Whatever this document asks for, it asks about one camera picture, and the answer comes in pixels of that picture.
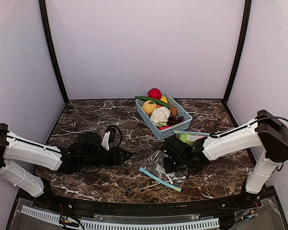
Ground black right frame post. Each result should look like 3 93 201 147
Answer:
223 0 252 104

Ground green toy apple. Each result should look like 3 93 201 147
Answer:
179 133 193 146

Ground black left frame post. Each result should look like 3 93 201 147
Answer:
38 0 69 104

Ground clear zip bag blue zipper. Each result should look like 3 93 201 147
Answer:
173 130 210 144

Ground dark purple toy grapes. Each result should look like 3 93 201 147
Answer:
167 116 184 126

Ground red toy tomato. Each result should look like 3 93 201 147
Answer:
148 88 162 100

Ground blue perforated plastic basket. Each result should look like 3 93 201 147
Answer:
135 92 192 140

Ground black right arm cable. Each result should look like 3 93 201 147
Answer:
210 116 288 172

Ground black frame post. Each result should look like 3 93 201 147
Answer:
223 0 252 104
38 0 69 104

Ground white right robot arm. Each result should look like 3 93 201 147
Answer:
161 110 288 194

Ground white slotted cable duct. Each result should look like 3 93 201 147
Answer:
21 205 220 230

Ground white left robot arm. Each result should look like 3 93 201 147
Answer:
0 123 132 198

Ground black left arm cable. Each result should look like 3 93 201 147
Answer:
0 125 123 159

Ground red toy strawberry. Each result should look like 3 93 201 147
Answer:
158 125 170 130

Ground brown toy kiwi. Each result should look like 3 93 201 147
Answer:
170 105 178 118

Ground green toy cucumber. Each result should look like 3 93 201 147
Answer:
135 96 171 109

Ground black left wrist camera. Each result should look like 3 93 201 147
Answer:
75 132 101 155

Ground yellow toy lemon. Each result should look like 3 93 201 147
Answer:
160 96 168 103

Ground black front frame rail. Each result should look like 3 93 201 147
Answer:
4 186 288 230

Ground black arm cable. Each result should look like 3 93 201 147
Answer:
0 125 123 159
210 116 288 172

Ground white toy cauliflower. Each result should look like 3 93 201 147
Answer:
150 106 170 127

